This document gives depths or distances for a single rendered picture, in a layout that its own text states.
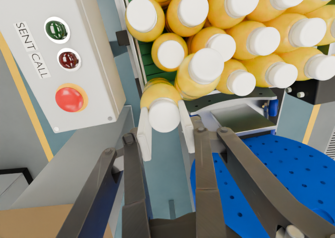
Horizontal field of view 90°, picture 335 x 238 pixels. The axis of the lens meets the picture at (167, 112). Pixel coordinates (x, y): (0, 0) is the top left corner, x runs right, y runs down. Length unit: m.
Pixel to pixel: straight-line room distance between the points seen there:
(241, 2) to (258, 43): 0.06
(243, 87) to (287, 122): 1.66
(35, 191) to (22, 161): 1.29
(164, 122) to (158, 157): 1.51
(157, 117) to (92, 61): 0.12
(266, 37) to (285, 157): 0.25
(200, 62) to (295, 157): 0.31
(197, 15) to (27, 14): 0.21
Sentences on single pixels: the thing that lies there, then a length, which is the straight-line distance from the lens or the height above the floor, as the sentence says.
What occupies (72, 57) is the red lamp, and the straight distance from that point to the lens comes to 0.25.
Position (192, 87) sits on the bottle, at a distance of 0.24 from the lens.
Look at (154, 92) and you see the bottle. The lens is 0.23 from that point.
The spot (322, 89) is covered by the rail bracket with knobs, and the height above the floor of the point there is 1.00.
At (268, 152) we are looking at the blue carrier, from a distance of 0.44.
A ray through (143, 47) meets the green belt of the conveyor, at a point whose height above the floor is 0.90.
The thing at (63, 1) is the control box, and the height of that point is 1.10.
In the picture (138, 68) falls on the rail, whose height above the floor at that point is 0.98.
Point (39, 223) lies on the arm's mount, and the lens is 0.59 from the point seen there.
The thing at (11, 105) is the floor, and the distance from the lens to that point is 1.85.
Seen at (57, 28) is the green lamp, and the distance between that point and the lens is 0.25.
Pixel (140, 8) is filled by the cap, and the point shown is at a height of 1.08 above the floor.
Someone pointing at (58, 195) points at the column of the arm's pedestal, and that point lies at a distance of 0.78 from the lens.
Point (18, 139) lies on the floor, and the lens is 1.99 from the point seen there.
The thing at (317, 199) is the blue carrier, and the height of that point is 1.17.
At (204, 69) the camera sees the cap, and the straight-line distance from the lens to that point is 0.21.
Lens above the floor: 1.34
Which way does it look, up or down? 66 degrees down
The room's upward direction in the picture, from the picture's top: 171 degrees clockwise
